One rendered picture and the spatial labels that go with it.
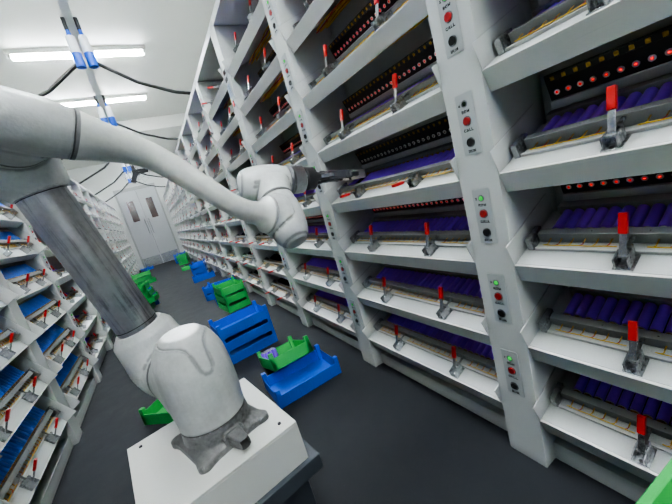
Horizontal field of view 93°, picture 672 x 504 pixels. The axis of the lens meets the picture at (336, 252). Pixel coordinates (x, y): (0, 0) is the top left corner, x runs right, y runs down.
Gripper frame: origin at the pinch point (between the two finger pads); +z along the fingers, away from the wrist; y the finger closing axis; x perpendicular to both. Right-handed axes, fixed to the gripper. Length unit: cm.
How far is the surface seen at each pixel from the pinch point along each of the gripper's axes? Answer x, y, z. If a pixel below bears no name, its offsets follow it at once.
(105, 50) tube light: -197, 342, -68
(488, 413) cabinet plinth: 78, -39, 10
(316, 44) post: -50, 13, 0
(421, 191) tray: 10.0, -35.1, -3.9
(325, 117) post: -23.8, 12.7, -0.8
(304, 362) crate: 82, 43, -14
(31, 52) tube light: -188, 343, -131
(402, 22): -27.9, -40.0, -9.0
